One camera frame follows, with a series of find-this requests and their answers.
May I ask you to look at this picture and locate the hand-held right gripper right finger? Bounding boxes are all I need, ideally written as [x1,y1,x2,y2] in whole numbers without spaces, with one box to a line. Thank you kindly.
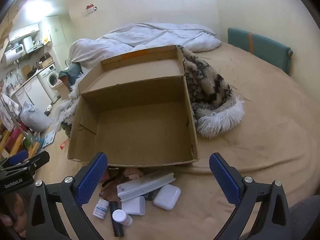
[209,152,292,240]

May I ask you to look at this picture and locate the white base cabinet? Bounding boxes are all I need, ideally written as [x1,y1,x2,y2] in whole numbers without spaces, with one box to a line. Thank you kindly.
[14,76,52,110]

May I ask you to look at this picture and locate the dark teal pillow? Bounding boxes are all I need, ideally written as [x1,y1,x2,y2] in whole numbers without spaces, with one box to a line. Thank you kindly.
[59,62,83,85]

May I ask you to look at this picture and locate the patterned fuzzy blanket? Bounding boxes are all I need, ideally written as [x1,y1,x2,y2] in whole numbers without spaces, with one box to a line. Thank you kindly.
[58,45,245,138]

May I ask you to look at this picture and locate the white duvet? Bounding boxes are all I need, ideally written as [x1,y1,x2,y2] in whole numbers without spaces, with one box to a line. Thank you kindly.
[69,23,222,70]

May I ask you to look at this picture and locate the white washing machine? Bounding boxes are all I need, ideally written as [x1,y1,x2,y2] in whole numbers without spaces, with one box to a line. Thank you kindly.
[37,64,60,100]

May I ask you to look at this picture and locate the bathroom scale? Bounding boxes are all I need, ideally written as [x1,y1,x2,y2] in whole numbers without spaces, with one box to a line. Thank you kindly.
[41,130,57,148]

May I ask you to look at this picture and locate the white-capped pink bottle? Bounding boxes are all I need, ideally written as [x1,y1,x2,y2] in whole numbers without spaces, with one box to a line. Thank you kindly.
[112,209,133,227]

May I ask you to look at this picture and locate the pink soft toy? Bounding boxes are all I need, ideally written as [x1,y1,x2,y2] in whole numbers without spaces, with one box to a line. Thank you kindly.
[124,168,145,180]

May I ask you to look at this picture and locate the white patterned cloth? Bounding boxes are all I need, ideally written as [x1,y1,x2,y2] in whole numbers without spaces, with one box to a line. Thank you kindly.
[0,92,22,130]

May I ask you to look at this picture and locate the white earbuds case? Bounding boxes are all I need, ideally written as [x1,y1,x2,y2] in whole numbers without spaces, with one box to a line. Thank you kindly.
[153,184,181,210]

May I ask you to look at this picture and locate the grey plastic bag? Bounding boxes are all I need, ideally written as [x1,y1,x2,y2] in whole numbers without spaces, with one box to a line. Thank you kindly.
[19,101,52,132]

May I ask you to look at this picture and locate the white water heater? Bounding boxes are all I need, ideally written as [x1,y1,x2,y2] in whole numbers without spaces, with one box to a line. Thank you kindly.
[1,47,25,64]

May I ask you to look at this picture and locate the white wall cabinet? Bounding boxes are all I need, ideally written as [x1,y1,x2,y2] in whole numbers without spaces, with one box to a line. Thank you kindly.
[9,23,40,42]

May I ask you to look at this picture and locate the cardboard box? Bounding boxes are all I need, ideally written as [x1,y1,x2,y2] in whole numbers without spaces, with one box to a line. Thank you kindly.
[67,44,199,168]

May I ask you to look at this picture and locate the black flashlight with strap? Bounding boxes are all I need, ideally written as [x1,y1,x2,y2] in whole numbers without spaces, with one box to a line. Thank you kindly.
[109,201,125,237]

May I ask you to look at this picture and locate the person's left hand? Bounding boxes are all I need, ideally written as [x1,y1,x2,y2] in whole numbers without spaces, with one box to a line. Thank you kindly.
[0,194,28,239]

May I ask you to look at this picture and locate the white remote control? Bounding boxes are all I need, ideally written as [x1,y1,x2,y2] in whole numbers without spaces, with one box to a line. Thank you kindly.
[117,171,175,202]

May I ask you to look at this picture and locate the pink transparent eyeglasses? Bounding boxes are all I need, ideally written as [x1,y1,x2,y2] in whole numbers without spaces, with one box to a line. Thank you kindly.
[100,169,125,202]

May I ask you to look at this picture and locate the white blue-label medicine bottle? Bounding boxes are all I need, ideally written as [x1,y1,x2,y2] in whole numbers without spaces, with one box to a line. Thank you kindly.
[92,198,110,220]

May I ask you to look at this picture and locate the teal cushion with orange stripe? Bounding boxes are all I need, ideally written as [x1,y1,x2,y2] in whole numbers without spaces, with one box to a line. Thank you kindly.
[227,27,293,75]

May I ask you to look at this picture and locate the person's grey clothing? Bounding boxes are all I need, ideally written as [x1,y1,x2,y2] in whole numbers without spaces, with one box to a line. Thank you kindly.
[287,196,320,240]

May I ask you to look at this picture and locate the wooden chair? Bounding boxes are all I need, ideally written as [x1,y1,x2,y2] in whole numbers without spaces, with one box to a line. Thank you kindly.
[0,122,40,160]

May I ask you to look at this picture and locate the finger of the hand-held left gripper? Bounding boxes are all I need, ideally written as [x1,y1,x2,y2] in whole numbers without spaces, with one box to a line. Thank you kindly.
[0,150,29,167]
[0,151,50,174]

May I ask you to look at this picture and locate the white charger adapter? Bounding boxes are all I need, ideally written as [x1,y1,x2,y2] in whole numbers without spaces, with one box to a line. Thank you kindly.
[121,196,146,216]

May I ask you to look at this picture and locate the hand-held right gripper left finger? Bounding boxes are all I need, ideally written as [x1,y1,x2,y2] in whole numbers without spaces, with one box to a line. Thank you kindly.
[25,152,108,240]

